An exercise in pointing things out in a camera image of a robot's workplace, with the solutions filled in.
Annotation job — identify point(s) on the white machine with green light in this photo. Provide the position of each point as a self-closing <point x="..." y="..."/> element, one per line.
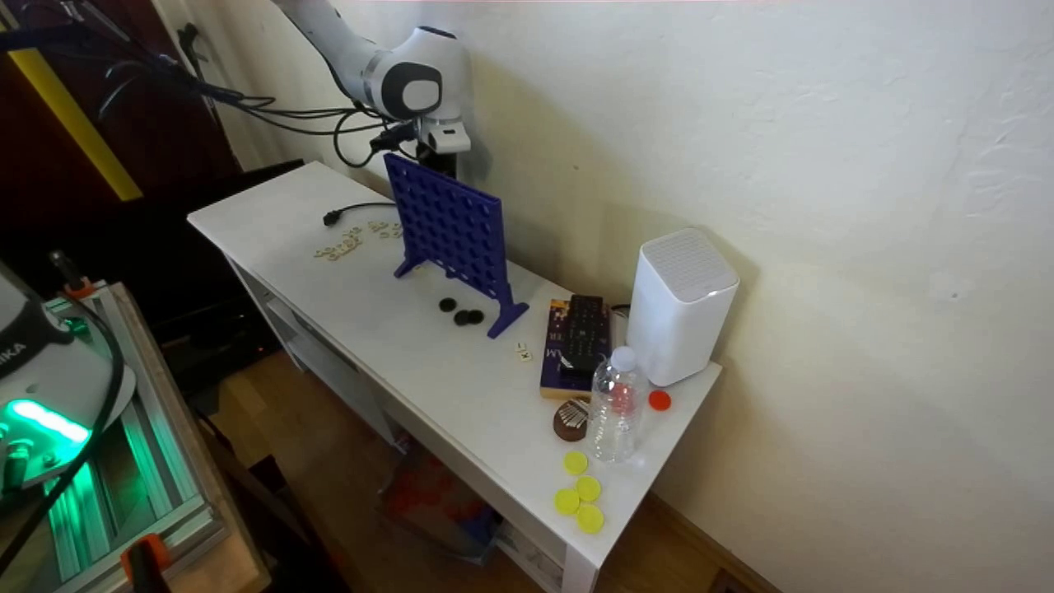
<point x="165" y="484"/>

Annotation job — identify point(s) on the clear plastic water bottle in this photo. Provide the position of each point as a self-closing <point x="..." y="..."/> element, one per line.
<point x="616" y="429"/>

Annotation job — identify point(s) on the blue connect four grid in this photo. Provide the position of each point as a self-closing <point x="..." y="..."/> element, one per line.
<point x="445" y="227"/>

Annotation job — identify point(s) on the yellow diagonal bar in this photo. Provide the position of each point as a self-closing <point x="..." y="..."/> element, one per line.
<point x="77" y="127"/>

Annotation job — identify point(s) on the orange plastic disc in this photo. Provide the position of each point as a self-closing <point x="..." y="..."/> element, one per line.
<point x="660" y="400"/>

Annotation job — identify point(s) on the colourful game box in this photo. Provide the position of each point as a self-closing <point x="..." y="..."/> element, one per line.
<point x="438" y="507"/>

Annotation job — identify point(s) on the black wall plug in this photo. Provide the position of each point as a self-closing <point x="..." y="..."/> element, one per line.
<point x="189" y="41"/>

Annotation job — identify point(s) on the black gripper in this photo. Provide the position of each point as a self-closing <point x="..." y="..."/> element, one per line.
<point x="438" y="164"/>

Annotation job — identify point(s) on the yellow plastic disc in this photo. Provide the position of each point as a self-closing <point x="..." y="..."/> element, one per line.
<point x="569" y="503"/>
<point x="590" y="520"/>
<point x="573" y="464"/>
<point x="587" y="490"/>

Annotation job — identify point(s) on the black remote control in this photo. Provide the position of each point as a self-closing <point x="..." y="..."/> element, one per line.
<point x="584" y="332"/>

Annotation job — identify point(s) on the orange clamp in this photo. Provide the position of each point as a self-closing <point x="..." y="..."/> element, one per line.
<point x="150" y="554"/>
<point x="81" y="289"/>

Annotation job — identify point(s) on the black plastic disc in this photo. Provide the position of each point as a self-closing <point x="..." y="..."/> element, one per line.
<point x="462" y="319"/>
<point x="476" y="313"/>
<point x="445" y="303"/>

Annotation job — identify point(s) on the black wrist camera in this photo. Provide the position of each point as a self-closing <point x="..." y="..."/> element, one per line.
<point x="395" y="141"/>

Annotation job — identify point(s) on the dark brown door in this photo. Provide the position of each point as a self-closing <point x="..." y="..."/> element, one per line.
<point x="44" y="186"/>

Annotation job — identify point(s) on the white rounded speaker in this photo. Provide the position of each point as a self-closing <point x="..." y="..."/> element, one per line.
<point x="681" y="307"/>

